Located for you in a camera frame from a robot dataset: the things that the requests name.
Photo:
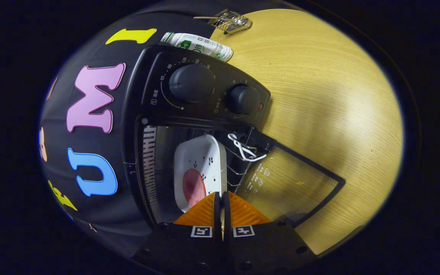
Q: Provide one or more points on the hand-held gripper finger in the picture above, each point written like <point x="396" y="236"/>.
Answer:
<point x="227" y="214"/>
<point x="217" y="214"/>

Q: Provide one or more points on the pink round meat slice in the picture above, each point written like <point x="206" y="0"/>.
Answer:
<point x="193" y="187"/>

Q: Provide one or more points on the white square plate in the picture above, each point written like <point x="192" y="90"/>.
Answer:
<point x="201" y="152"/>

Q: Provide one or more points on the black toaster oven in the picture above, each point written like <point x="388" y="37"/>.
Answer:
<point x="147" y="84"/>

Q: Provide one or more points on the red clip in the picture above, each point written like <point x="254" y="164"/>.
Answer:
<point x="93" y="227"/>

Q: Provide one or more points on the white bottle green label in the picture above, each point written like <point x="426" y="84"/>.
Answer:
<point x="197" y="44"/>

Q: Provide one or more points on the wooden stick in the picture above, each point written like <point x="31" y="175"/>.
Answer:
<point x="204" y="17"/>

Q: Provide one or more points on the black backdrop cloth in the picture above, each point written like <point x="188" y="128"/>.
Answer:
<point x="90" y="53"/>

